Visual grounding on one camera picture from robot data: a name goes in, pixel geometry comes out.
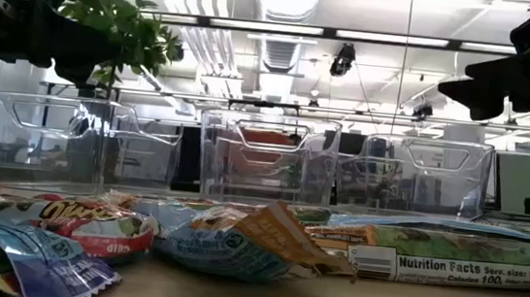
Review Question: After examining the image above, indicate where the blue orange granola bar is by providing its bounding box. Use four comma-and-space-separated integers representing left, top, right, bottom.
148, 188, 363, 294

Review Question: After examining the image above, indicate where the blue and red granola bar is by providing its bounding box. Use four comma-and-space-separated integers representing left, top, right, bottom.
99, 187, 222, 236

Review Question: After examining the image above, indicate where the orange red seat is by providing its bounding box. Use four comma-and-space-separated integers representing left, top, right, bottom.
236, 126, 303, 170

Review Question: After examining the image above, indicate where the blue purple granola bar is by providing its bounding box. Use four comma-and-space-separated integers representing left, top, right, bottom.
0, 217, 127, 297

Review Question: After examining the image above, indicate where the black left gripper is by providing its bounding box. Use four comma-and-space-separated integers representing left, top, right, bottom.
0, 0, 130, 90

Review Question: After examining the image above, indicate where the green leafy plant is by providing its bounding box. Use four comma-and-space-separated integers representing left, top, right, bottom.
50, 0, 190, 107

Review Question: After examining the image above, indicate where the red and white snack bag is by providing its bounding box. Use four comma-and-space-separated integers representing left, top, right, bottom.
0, 189, 162, 269

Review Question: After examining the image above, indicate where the clear plastic bin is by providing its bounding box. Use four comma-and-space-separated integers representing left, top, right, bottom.
334, 129, 499, 225
0, 89, 186, 200
193, 107, 345, 215

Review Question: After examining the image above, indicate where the thin hanging cable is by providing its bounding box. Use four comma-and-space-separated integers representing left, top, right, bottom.
396, 0, 414, 118

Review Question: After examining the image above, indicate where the thin black background rail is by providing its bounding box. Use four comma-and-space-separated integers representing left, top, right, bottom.
39, 78, 530, 139

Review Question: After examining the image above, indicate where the black monitor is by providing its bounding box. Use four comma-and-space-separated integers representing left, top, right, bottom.
337, 130, 368, 159

